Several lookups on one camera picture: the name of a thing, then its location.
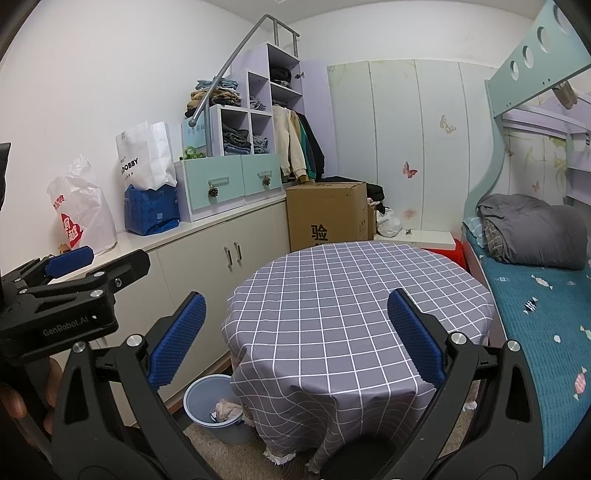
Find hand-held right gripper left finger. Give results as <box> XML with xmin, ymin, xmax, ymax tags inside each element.
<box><xmin>48</xmin><ymin>291</ymin><xmax>218</xmax><ymax>480</ymax></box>

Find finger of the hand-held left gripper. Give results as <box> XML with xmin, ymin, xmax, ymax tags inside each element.
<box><xmin>0</xmin><ymin>249</ymin><xmax>151</xmax><ymax>315</ymax></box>
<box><xmin>0</xmin><ymin>246</ymin><xmax>94</xmax><ymax>301</ymax></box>

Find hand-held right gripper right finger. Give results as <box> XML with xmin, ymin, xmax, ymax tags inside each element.
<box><xmin>383</xmin><ymin>290</ymin><xmax>546</xmax><ymax>480</ymax></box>

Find light blue trash bin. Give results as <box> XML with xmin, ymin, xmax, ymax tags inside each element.
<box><xmin>183</xmin><ymin>375</ymin><xmax>245</xmax><ymax>445</ymax></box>

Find beige tissue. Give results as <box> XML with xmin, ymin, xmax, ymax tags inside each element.
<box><xmin>215</xmin><ymin>398</ymin><xmax>243</xmax><ymax>423</ymax></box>

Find person's left hand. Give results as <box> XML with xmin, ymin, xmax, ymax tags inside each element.
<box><xmin>0</xmin><ymin>357</ymin><xmax>64</xmax><ymax>435</ymax></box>

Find white plastic bag red print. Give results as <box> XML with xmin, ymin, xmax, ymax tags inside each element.
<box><xmin>46</xmin><ymin>154</ymin><xmax>118</xmax><ymax>254</ymax></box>

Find cream low cabinet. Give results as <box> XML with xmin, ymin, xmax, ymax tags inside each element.
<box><xmin>0</xmin><ymin>191</ymin><xmax>291</xmax><ymax>414</ymax></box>

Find grey checked tablecloth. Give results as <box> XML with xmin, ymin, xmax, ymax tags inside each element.
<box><xmin>221</xmin><ymin>243</ymin><xmax>498</xmax><ymax>474</ymax></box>

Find blue woven bag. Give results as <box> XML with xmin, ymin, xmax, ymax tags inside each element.
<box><xmin>124</xmin><ymin>184</ymin><xmax>181</xmax><ymax>236</ymax></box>

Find red plastic stool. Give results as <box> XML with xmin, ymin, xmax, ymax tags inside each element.
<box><xmin>422</xmin><ymin>239</ymin><xmax>468</xmax><ymax>271</ymax></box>

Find white board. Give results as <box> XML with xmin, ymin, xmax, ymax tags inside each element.
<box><xmin>373</xmin><ymin>229</ymin><xmax>456</xmax><ymax>252</ymax></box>

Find teal candy print bedsheet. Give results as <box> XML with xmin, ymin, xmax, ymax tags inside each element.
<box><xmin>464</xmin><ymin>240</ymin><xmax>591</xmax><ymax>467</ymax></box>

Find white paper bag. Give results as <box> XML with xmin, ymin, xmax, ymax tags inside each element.
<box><xmin>115</xmin><ymin>121</ymin><xmax>178</xmax><ymax>190</ymax></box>

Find beige carpet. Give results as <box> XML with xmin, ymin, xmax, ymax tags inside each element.
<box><xmin>182</xmin><ymin>420</ymin><xmax>324</xmax><ymax>480</ymax></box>

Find plain white plastic bag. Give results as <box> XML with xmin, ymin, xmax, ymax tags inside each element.
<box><xmin>376</xmin><ymin>208</ymin><xmax>402</xmax><ymax>238</ymax></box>

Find blue checked pillow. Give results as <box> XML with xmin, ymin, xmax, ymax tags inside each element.
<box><xmin>463</xmin><ymin>216</ymin><xmax>485</xmax><ymax>247</ymax></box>

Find wide teal drawer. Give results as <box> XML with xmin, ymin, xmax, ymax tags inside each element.
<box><xmin>182</xmin><ymin>159</ymin><xmax>245</xmax><ymax>215</ymax></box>

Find black round stool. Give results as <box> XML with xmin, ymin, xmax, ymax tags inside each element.
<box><xmin>318</xmin><ymin>436</ymin><xmax>407</xmax><ymax>480</ymax></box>

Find teal paper bag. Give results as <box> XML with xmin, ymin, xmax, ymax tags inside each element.
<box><xmin>181</xmin><ymin>117</ymin><xmax>214</xmax><ymax>155</ymax></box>

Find black cloth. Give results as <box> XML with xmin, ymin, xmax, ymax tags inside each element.
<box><xmin>323</xmin><ymin>175</ymin><xmax>385</xmax><ymax>204</ymax></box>

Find large cardboard box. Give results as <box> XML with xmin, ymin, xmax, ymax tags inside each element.
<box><xmin>285</xmin><ymin>181</ymin><xmax>369</xmax><ymax>254</ymax></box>

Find grey duvet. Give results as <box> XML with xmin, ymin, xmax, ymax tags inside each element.
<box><xmin>475</xmin><ymin>194</ymin><xmax>588</xmax><ymax>271</ymax></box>

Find narrow teal drawer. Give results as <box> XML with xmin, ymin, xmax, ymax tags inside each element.
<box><xmin>241</xmin><ymin>154</ymin><xmax>283</xmax><ymax>197</ymax></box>

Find folded dark jeans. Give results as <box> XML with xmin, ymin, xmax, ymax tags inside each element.
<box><xmin>222</xmin><ymin>129</ymin><xmax>252</xmax><ymax>156</ymax></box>

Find folded clothes pile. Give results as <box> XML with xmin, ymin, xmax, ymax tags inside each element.
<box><xmin>185</xmin><ymin>78</ymin><xmax>243</xmax><ymax>118</ymax></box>

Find pale green wardrobe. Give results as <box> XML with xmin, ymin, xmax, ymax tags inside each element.
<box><xmin>327</xmin><ymin>59</ymin><xmax>502</xmax><ymax>241</ymax></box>

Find cream hanging jacket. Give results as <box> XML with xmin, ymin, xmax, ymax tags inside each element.
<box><xmin>272</xmin><ymin>105</ymin><xmax>308</xmax><ymax>181</ymax></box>

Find green hanging jacket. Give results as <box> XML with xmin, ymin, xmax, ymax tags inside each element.
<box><xmin>298</xmin><ymin>117</ymin><xmax>317</xmax><ymax>181</ymax></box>

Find black hanging jacket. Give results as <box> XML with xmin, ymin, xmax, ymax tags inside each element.
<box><xmin>300</xmin><ymin>113</ymin><xmax>326</xmax><ymax>178</ymax></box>

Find lavender bed shelf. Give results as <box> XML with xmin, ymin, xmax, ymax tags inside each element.
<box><xmin>561</xmin><ymin>131</ymin><xmax>591</xmax><ymax>204</ymax></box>

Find grey metal handrail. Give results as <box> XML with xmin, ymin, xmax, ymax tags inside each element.
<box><xmin>191</xmin><ymin>14</ymin><xmax>301</xmax><ymax>158</ymax></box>

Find teal bunk bed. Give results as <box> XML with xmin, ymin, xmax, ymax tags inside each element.
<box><xmin>462</xmin><ymin>0</ymin><xmax>591</xmax><ymax>467</ymax></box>

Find brown bag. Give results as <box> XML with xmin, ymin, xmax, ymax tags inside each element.
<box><xmin>551</xmin><ymin>80</ymin><xmax>579</xmax><ymax>110</ymax></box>

